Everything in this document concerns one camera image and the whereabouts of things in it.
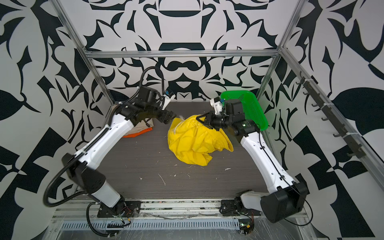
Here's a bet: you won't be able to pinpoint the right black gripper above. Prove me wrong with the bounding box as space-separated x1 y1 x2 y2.
198 109 236 130

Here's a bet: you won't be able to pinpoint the beige shorts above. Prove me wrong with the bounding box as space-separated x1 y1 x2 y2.
127 119 154 135

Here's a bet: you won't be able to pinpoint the yellow shorts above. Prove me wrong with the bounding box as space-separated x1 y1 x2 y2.
168 115 234 167

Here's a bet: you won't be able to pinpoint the orange shorts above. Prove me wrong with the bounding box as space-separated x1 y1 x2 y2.
123 128 153 138

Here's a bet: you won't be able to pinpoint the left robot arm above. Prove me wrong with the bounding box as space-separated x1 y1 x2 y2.
63 87 176 213

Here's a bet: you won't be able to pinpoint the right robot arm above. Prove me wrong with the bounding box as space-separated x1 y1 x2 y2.
196 97 309 223

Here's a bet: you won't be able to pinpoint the green plastic basket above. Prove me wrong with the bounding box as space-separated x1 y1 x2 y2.
220 90 269 131

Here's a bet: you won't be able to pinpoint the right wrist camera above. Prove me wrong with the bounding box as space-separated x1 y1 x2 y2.
210 97 224 115

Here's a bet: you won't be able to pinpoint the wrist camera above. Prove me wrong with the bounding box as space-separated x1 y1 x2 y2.
162 90 176 110
210 97 224 115

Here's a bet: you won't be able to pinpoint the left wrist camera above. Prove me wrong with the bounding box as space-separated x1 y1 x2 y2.
162 90 176 110

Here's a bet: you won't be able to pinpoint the left aluminium frame post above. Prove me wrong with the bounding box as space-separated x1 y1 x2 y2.
50 0 115 105

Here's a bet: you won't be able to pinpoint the aluminium frame post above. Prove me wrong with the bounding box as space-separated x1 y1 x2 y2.
256 0 307 100
50 0 115 105

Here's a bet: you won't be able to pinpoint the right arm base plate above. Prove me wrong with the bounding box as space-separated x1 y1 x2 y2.
219 200 261 217

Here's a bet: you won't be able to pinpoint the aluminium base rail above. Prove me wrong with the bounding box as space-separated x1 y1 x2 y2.
52 198 250 220

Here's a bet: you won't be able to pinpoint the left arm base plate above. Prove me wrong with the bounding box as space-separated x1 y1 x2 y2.
97 201 142 218

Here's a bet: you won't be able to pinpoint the aluminium frame crossbar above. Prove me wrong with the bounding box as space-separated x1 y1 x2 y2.
85 50 278 59

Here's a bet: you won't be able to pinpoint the white cable duct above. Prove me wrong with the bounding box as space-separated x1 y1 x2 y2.
59 218 241 231

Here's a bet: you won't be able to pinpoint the left corrugated black cable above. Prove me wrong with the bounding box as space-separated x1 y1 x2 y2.
42 65 166 208

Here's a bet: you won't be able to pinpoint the right aluminium frame post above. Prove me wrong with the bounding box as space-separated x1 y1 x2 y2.
256 0 307 100

